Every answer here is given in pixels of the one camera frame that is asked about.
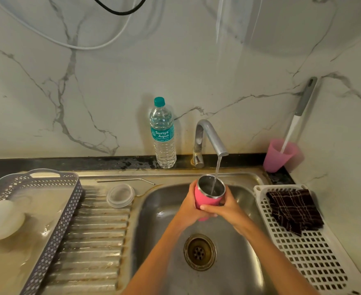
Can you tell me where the white perforated plastic tray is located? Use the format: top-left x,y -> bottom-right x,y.
253,184 -> 361,295

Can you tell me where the person's right forearm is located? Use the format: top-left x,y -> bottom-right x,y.
235,220 -> 320,295

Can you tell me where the bent metal straw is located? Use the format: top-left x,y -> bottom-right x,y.
96,178 -> 156,186

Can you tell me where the white bowl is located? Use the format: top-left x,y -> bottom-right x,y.
0,199 -> 26,242

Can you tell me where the person's left hand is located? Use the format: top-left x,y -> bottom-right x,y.
173,179 -> 218,231

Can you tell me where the white cable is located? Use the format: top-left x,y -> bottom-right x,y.
0,0 -> 139,51

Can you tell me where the pink steel tumbler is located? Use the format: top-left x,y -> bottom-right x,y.
194,175 -> 226,222

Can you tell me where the grey white handled brush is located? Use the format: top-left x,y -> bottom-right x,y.
280,77 -> 318,154

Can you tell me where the clear plastic water bottle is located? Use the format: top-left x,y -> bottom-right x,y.
149,97 -> 177,169

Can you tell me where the person's left forearm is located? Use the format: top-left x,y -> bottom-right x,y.
121,219 -> 197,295

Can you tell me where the black cable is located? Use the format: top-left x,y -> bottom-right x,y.
91,0 -> 149,16

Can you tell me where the person's right hand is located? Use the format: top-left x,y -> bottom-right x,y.
200,188 -> 254,237

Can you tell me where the clear plastic lid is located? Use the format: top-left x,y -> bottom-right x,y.
106,184 -> 135,209

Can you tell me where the stainless steel sink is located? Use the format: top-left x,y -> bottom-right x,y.
38,168 -> 281,295

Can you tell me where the steel sink faucet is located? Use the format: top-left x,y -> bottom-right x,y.
191,119 -> 230,169

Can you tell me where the brass sink drain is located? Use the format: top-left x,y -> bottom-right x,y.
184,233 -> 217,271

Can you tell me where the grey perforated plastic basket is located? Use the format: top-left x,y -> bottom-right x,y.
0,168 -> 83,295

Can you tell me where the dark checked dish cloth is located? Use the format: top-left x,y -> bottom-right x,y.
266,189 -> 325,237

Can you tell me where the pink plastic cup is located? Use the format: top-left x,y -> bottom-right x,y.
263,138 -> 300,174

